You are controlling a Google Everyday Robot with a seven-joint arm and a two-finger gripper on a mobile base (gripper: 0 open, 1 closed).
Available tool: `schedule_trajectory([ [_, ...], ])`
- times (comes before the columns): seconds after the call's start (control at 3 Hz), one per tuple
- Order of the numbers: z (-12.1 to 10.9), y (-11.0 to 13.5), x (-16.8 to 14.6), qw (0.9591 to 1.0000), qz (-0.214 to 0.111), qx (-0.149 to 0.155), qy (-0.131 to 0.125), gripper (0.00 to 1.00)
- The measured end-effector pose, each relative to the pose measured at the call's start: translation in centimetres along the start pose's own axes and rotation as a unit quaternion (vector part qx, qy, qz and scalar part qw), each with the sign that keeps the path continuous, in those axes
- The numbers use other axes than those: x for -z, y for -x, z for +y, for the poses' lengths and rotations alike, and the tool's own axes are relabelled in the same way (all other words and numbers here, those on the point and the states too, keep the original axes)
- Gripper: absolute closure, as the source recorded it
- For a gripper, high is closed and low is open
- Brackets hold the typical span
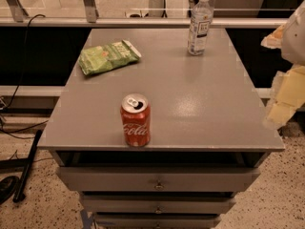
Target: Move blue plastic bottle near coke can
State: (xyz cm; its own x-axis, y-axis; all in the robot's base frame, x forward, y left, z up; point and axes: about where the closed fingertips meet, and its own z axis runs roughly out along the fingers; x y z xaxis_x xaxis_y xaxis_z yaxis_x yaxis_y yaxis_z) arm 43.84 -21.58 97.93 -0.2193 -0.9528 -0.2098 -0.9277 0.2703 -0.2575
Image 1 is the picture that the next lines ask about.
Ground top grey drawer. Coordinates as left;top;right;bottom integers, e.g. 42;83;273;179
57;167;260;192

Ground black stand base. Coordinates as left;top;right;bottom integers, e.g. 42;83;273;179
0;130;42;204

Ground red coke can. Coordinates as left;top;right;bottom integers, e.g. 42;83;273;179
120;94;151;147

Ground grey drawer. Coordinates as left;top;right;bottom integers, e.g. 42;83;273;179
57;167;260;192
80;196;235;214
94;215;220;229

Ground green chip bag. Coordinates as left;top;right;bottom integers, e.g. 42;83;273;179
78;40;141;75

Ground grey drawer cabinet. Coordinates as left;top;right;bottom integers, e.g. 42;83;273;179
39;29;284;218

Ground black cable on left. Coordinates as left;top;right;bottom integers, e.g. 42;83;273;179
0;13;49;140

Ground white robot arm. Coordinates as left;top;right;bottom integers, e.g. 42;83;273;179
261;1;305;130

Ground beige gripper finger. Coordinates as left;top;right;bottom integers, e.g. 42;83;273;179
263;64;305;130
261;25;285;49

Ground metal window rail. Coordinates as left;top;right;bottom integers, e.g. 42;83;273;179
0;16;289;30

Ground bottom grey drawer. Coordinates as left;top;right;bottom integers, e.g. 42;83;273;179
94;215;220;229

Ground clear plastic water bottle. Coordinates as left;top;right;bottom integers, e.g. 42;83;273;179
188;0;214;55

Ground middle grey drawer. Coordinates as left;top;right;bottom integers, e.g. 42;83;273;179
80;196;235;214

